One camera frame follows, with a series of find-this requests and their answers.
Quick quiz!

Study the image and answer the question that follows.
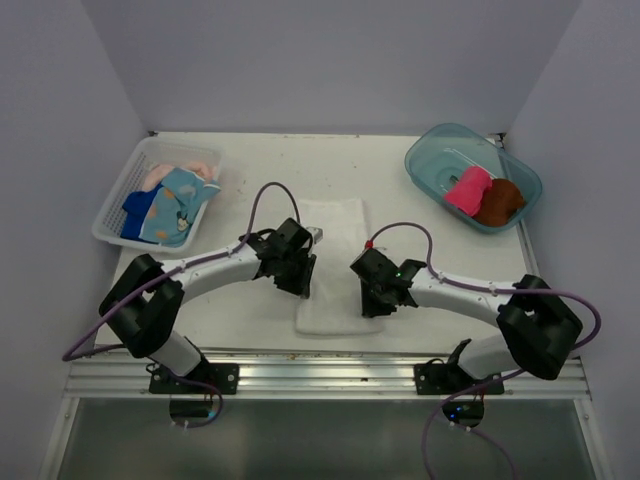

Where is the dark blue cloth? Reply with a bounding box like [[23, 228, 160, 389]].
[[120, 185, 166, 244]]

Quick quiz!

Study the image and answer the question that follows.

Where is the light blue patterned cloth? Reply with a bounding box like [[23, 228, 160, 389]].
[[158, 168, 221, 248]]

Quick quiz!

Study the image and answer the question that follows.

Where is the aluminium mounting rail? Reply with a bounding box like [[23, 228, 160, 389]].
[[63, 349, 591, 400]]

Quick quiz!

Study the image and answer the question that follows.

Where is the pink rolled towel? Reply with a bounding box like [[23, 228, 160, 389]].
[[444, 166, 492, 217]]

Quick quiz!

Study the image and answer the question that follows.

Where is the brown rolled towel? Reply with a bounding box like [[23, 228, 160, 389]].
[[474, 178, 526, 228]]

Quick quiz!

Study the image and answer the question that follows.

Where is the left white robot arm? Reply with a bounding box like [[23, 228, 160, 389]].
[[99, 218, 323, 393]]

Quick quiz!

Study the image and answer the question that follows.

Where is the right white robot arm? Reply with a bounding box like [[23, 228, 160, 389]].
[[350, 248, 583, 394]]

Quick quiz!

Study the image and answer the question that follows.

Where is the white towel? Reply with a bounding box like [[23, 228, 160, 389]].
[[295, 198, 383, 337]]

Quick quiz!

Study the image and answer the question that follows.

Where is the teal transparent plastic bin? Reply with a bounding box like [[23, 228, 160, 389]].
[[404, 123, 543, 234]]

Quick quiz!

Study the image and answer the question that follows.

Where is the pink cloth in basket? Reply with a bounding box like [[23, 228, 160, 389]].
[[143, 160, 219, 194]]

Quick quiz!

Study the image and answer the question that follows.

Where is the white plastic laundry basket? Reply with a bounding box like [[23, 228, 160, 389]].
[[92, 137, 222, 253]]

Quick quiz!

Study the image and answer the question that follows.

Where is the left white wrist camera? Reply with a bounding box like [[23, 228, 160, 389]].
[[306, 226, 324, 245]]

